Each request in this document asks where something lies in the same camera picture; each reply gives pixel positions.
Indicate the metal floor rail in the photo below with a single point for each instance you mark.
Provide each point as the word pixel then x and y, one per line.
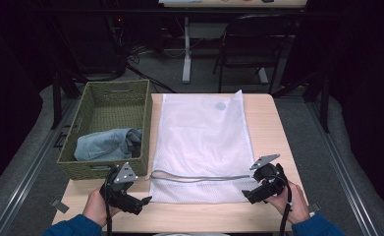
pixel 340 170
pixel 26 183

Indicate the white mesh laundry bag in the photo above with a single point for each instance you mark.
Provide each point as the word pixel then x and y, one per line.
pixel 202 137

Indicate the olive woven basket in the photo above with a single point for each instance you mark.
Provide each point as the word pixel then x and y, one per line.
pixel 114 88

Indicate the light blue jeans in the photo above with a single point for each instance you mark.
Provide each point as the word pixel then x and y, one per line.
pixel 104 144

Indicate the black cabinet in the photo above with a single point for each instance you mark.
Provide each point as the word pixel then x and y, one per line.
pixel 91 46

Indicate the white desk leg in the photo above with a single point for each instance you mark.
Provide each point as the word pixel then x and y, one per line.
pixel 263 76
pixel 187 59

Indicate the black stand post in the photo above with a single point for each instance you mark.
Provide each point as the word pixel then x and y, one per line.
pixel 56 101
pixel 325 101

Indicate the grey tape piece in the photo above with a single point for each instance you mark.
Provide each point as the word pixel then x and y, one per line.
pixel 59 206
pixel 315 208

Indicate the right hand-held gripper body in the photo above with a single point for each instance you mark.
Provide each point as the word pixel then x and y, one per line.
pixel 271 182

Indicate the person's left hand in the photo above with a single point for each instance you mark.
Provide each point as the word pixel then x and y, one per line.
pixel 96 208

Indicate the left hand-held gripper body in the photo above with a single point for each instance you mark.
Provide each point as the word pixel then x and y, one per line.
pixel 122 196

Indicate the person's right hand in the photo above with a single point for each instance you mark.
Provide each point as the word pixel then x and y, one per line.
pixel 296 205

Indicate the black folding chair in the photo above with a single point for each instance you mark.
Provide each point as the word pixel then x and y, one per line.
pixel 255 36

